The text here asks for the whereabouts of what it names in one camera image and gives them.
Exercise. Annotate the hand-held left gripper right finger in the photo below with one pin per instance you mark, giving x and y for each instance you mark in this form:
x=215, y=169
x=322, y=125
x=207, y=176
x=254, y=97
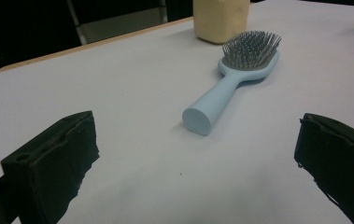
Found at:
x=342, y=155

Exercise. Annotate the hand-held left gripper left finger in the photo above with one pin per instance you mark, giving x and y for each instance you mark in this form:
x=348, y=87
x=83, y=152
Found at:
x=50, y=161

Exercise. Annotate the light blue hairbrush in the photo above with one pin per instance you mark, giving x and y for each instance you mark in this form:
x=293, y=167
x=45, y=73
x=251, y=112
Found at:
x=227, y=84

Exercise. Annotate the beige storage container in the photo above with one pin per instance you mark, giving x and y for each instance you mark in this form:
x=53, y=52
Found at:
x=219, y=20

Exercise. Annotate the white table mat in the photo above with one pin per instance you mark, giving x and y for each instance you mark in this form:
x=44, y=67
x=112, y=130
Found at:
x=152, y=124

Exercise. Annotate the grey metal stand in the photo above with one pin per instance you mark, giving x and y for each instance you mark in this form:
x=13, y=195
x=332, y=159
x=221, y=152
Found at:
x=81, y=29

